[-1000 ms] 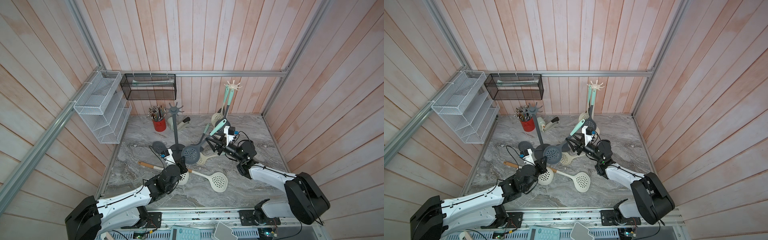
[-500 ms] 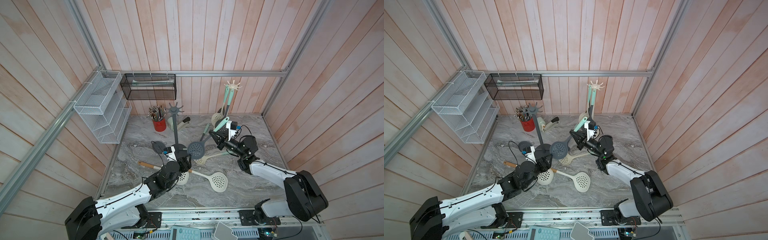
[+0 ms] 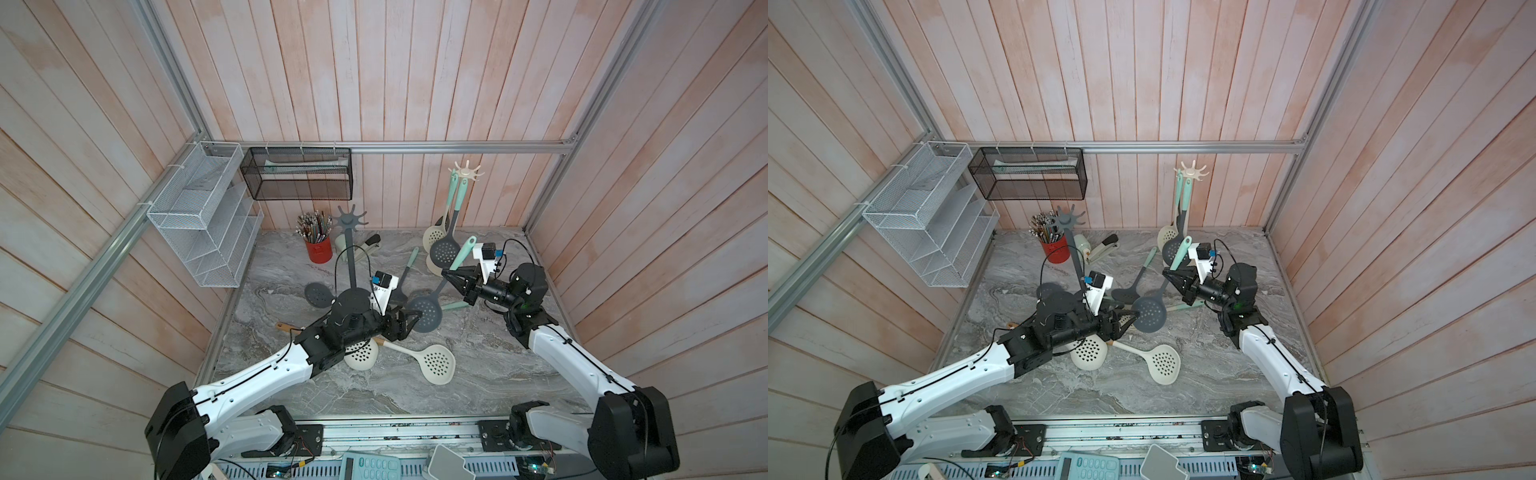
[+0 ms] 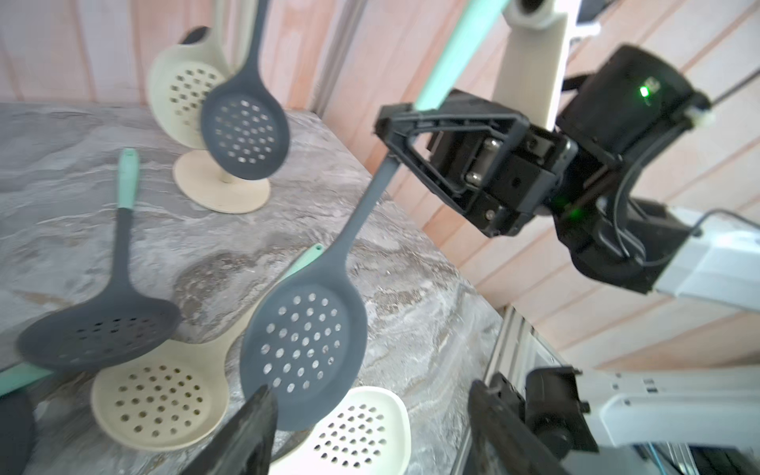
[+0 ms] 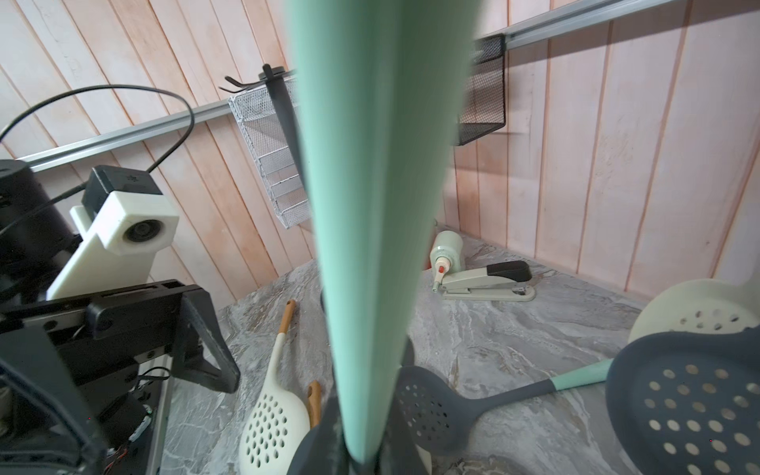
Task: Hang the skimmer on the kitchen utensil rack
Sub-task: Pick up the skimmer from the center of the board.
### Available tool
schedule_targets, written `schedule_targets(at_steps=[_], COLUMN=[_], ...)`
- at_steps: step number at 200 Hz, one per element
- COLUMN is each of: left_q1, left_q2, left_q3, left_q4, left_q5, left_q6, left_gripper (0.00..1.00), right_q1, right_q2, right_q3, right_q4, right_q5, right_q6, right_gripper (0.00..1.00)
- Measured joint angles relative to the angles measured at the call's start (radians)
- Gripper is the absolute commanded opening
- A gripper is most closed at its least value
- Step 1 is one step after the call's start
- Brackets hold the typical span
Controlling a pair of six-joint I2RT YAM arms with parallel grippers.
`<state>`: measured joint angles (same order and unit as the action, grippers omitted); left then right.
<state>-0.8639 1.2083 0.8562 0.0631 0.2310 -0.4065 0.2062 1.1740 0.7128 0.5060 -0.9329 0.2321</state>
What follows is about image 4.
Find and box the cream utensil rack stand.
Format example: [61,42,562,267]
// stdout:
[173,1,270,214]

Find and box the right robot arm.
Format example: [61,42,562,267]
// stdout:
[375,45,759,311]

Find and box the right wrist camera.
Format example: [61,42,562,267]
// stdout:
[491,0,604,133]

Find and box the grey skimmer front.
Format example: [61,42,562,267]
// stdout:
[238,0,512,433]

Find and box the cream skimmer under pile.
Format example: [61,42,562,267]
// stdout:
[90,242,327,453]

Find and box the large cream skimmer left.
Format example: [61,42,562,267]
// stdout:
[0,362,53,397]

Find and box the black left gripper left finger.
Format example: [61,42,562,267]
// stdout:
[181,385,278,475]

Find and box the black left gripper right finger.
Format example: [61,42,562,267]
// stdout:
[467,379,564,474]

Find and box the cream skimmer centre front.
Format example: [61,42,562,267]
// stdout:
[269,386,412,475]

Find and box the grey utensil rack stand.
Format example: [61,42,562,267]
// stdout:
[1,390,36,475]

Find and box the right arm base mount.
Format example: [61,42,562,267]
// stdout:
[489,366,599,460]

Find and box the grey skimmer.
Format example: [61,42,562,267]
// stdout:
[238,0,512,433]
[16,148,181,371]

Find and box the grey skimmer hung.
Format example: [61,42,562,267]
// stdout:
[201,0,290,180]
[180,26,209,45]

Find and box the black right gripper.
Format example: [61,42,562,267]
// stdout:
[374,89,578,238]

